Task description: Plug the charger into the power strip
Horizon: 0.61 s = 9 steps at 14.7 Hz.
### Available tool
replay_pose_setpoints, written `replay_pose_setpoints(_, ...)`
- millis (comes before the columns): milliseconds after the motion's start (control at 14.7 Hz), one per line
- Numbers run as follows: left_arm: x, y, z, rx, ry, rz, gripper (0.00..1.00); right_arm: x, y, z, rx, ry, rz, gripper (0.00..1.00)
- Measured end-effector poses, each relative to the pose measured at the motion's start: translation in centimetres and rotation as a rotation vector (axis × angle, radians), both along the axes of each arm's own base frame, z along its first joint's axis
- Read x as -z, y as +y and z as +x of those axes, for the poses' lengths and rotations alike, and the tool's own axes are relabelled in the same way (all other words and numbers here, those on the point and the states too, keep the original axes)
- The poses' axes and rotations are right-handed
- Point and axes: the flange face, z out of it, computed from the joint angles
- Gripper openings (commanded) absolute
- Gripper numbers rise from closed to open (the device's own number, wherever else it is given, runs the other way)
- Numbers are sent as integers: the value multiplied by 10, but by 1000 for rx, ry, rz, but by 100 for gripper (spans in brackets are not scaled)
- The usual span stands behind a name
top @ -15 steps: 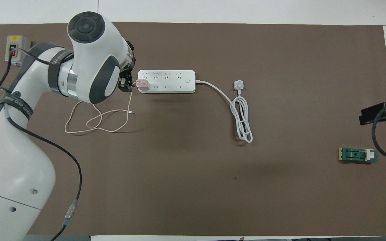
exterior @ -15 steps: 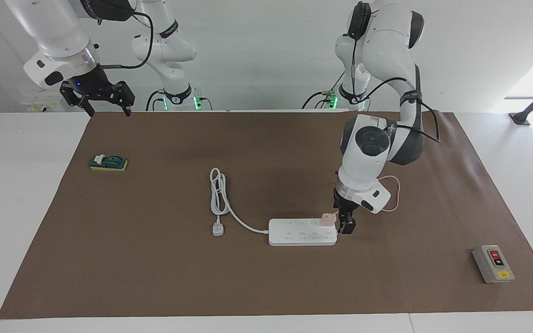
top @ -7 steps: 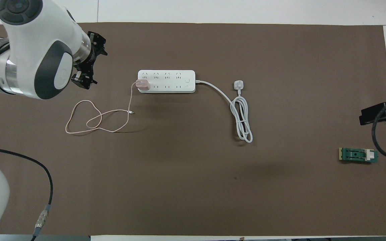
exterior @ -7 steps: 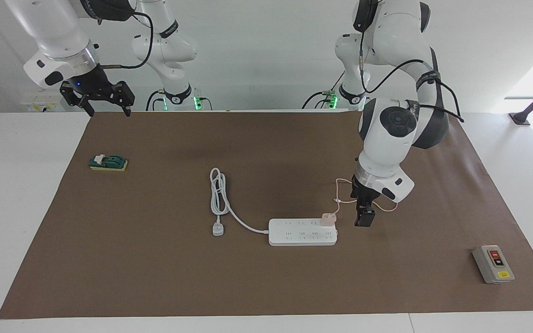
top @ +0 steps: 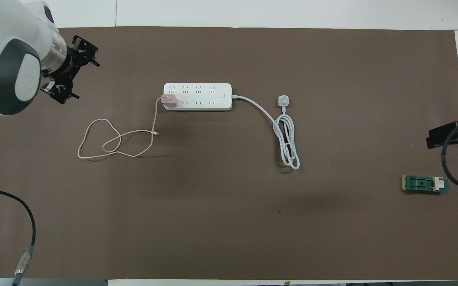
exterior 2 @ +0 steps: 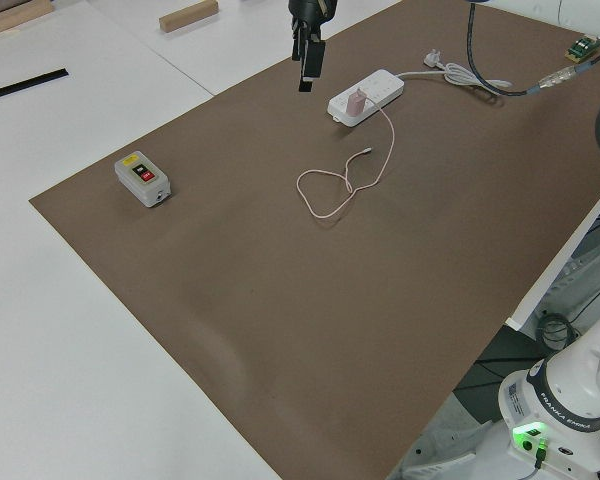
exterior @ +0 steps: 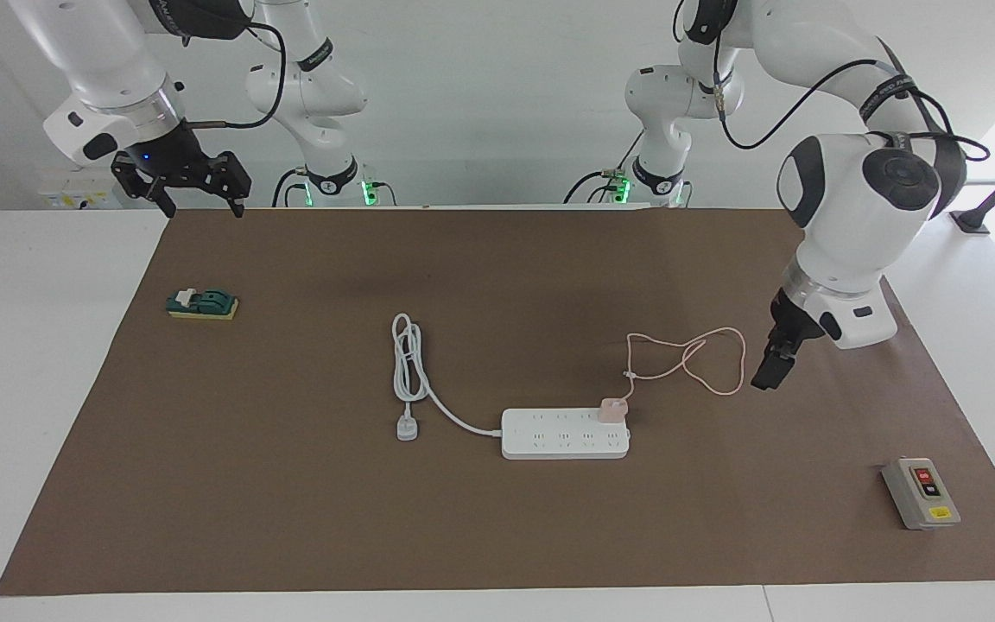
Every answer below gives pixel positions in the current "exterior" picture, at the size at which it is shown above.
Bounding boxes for white power strip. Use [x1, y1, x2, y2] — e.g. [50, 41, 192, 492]
[500, 407, 633, 460]

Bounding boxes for brown table mat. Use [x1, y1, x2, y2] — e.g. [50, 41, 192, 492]
[0, 207, 995, 597]

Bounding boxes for white power cord with plug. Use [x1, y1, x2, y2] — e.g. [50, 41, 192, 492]
[390, 313, 505, 443]

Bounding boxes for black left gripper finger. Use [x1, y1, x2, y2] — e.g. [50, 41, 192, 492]
[750, 343, 798, 392]

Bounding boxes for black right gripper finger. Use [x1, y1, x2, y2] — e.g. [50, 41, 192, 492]
[206, 153, 253, 218]
[111, 153, 178, 219]

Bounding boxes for pink charging cable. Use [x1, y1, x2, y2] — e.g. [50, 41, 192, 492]
[621, 327, 748, 403]

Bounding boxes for white wall socket box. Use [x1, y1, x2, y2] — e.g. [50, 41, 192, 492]
[35, 168, 118, 211]

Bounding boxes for black arm base cable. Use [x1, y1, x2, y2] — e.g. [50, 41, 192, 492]
[562, 130, 647, 206]
[271, 167, 310, 209]

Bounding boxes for black left arm base cable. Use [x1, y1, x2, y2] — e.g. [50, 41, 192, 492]
[562, 130, 647, 206]

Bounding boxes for grey on-off switch box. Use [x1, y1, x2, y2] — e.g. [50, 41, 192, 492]
[882, 457, 962, 531]

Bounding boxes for black right arm base cable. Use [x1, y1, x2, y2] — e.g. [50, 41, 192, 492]
[271, 167, 310, 209]

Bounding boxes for green circuit board module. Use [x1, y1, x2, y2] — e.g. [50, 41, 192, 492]
[166, 287, 240, 321]

